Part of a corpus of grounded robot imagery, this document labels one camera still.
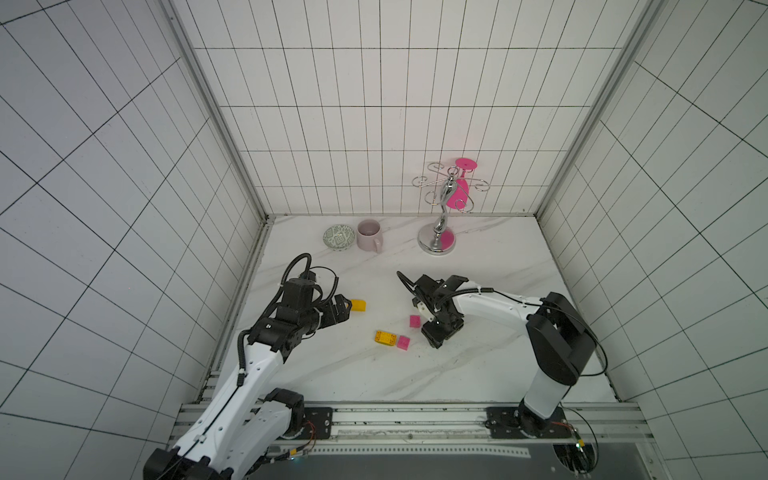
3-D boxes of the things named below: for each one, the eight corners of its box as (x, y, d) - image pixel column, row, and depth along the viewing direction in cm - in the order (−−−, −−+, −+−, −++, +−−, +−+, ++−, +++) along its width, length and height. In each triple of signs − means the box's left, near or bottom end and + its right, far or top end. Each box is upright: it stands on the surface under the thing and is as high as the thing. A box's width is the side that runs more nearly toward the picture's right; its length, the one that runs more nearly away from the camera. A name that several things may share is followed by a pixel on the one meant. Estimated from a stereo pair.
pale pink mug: (356, 256, 109) (355, 243, 103) (358, 231, 117) (357, 218, 111) (383, 256, 109) (383, 243, 103) (383, 231, 117) (383, 218, 111)
